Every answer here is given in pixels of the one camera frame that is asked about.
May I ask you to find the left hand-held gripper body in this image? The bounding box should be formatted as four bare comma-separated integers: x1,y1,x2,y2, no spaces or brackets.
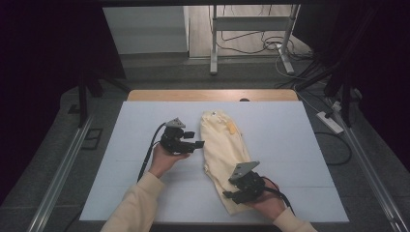
159,117,196,155

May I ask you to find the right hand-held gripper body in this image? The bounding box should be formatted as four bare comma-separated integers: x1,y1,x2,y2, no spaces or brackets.
229,160,267,204

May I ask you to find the cream baby romper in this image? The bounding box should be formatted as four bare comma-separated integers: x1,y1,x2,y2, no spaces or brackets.
199,109,254,217

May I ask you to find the person's left hand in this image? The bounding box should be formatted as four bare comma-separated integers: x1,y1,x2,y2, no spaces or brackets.
148,143,191,179

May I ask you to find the person's right hand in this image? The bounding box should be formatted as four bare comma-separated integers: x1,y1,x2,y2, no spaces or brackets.
246,180,287,221

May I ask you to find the wooden table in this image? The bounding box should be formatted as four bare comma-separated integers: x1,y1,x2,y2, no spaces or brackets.
127,89,300,102

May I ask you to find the pale blue table mat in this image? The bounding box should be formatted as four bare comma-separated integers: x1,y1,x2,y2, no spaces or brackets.
79,101,350,223

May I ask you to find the black metal stand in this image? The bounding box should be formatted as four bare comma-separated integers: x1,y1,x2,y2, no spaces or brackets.
294,6,381,129
76,69,132,129

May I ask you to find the white power strip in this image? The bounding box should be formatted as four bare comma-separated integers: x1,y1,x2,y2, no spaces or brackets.
315,110,345,135

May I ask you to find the white panel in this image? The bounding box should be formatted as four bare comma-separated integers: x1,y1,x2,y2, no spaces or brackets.
102,5,190,56

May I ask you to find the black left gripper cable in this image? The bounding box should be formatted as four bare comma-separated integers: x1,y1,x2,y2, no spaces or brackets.
136,123,167,183

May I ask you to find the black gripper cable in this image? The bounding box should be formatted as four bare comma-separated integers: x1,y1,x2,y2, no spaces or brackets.
260,176,296,217
136,123,167,183

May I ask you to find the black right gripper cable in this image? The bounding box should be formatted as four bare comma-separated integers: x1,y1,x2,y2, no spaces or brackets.
260,176,296,217

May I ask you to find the black floor cable loop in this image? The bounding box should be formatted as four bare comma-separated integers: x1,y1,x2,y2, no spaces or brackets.
313,130,353,167

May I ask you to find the aluminium floor rail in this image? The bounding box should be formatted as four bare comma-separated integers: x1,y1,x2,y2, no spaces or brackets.
328,96,410,232
27,115,95,232

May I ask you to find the tangle of floor cables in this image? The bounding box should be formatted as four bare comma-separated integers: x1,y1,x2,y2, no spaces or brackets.
207,4,315,62

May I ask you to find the white metal desk frame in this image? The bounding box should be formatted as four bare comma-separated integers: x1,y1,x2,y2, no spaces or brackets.
209,4,301,76

